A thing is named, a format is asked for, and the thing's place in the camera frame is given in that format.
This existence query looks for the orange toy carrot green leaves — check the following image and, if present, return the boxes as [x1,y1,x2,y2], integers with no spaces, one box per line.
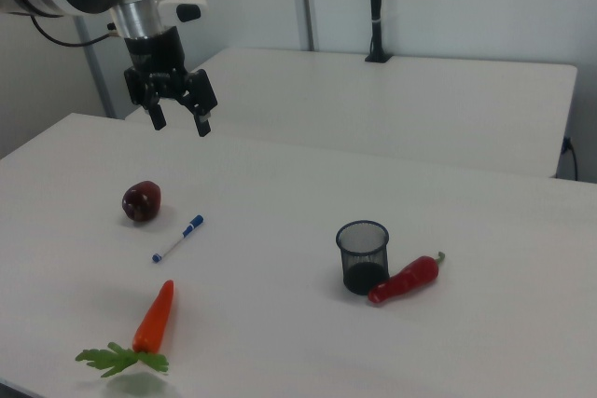
[75,279,175,378]

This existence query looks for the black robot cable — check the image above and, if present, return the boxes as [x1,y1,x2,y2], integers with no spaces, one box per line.
[29,13,116,48]

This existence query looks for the black pole white band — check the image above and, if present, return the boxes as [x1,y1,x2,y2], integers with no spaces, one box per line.
[364,0,395,64]

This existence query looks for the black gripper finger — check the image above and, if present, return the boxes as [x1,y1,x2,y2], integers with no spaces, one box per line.
[123,66,168,132]
[178,68,219,139]

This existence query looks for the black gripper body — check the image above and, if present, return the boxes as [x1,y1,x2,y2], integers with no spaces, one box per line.
[123,25,188,98]

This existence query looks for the black mesh pen cup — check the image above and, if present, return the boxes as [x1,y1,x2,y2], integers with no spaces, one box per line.
[335,219,391,297]

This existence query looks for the dark red apple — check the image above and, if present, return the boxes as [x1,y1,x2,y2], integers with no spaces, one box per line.
[121,179,163,223]

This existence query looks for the red chili pepper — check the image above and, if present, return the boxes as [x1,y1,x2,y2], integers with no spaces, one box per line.
[367,251,447,308]

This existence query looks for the white side table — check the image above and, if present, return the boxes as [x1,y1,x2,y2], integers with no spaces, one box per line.
[123,47,579,181]

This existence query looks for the white marker pen blue cap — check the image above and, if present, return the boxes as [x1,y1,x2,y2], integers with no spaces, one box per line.
[151,213,205,265]

